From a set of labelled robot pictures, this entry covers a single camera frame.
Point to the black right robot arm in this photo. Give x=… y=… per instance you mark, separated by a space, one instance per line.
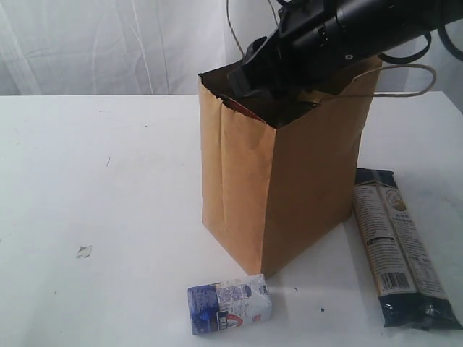
x=370 y=28

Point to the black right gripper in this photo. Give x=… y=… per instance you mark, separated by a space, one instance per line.
x=305 y=48

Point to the brown coffee pouch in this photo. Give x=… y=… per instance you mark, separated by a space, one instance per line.
x=239 y=108

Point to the brown paper bag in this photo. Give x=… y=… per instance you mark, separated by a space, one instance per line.
x=271 y=190

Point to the milk carton blue white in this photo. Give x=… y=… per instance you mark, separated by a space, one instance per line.
x=229 y=304

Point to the white curtain backdrop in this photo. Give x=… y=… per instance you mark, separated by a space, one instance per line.
x=123 y=47

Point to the torn label scrap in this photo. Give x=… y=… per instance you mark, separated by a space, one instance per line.
x=84 y=252

